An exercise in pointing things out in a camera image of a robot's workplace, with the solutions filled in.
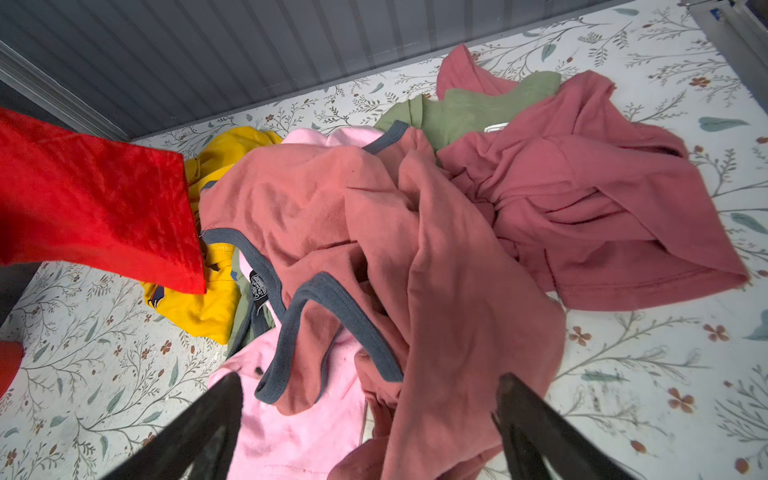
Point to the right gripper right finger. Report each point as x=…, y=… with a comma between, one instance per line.
x=538, y=442

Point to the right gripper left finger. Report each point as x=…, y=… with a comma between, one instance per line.
x=198, y=444

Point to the red cloth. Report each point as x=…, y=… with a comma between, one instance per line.
x=109, y=205

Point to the light pink shirt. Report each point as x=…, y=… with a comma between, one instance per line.
x=284, y=209

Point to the maroon shirt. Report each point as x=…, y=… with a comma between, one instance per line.
x=610, y=214

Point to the dusty rose shirt grey trim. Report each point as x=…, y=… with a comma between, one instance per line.
x=458, y=312

